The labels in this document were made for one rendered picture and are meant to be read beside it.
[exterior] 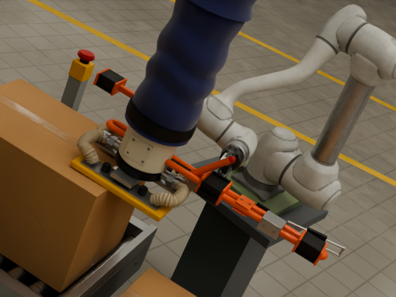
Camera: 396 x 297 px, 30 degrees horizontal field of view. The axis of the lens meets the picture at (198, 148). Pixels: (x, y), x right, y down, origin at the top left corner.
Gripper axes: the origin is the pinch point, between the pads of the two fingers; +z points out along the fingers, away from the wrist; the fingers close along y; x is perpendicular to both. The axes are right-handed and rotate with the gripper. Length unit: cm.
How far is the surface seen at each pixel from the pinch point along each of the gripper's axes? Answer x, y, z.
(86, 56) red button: 71, 4, -51
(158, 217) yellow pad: 9.8, 12.4, 16.5
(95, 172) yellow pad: 34.1, 11.0, 13.0
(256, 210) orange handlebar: -15.6, 1.6, 3.2
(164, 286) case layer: 1, 54, -10
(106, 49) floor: 152, 107, -320
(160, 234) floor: 26, 108, -122
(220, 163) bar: 0.6, -7.4, 3.9
